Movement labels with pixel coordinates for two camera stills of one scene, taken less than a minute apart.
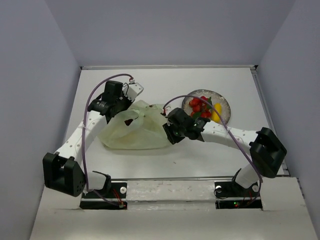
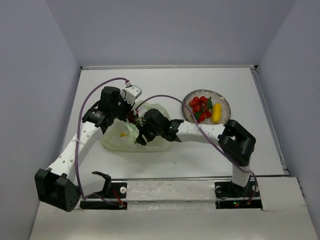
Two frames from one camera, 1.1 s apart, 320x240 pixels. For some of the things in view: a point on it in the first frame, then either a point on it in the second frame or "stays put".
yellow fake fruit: [215, 116] stays put
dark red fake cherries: [128, 121] -> [131, 117]
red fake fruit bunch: [199, 107] stays put
